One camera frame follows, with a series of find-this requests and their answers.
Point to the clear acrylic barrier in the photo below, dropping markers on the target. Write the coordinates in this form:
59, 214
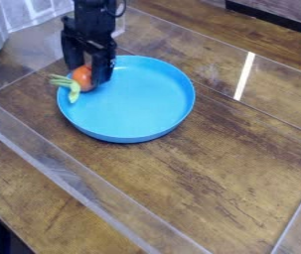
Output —
210, 189

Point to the orange toy carrot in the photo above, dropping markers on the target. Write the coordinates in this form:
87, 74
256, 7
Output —
76, 83

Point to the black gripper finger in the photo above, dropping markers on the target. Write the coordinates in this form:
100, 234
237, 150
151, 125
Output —
72, 52
102, 65

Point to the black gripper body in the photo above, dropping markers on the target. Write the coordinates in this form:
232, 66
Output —
92, 24

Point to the blue round tray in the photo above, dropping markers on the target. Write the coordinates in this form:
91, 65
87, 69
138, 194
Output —
138, 106

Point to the white patterned curtain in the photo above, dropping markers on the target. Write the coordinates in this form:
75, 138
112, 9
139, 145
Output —
20, 14

